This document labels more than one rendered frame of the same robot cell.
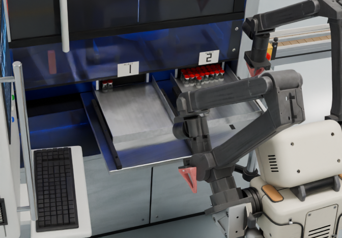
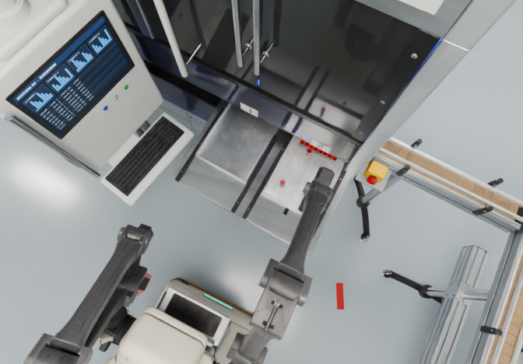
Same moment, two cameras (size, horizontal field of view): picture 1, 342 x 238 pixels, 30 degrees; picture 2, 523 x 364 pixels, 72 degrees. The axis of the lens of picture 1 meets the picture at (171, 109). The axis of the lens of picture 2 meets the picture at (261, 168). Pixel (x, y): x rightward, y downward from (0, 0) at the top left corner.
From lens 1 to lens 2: 1.69 m
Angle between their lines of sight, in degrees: 42
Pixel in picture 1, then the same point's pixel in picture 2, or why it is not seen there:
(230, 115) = (297, 200)
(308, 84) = (508, 162)
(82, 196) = (153, 175)
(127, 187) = not seen: hidden behind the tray
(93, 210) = not seen: hidden behind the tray
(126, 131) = (215, 153)
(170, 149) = (223, 193)
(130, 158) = (193, 178)
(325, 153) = not seen: outside the picture
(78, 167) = (174, 150)
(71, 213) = (130, 184)
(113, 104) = (233, 122)
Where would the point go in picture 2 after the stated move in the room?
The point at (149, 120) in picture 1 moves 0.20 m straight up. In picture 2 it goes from (240, 156) to (236, 139)
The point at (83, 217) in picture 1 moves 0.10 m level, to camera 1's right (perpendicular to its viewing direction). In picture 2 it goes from (138, 190) to (150, 208)
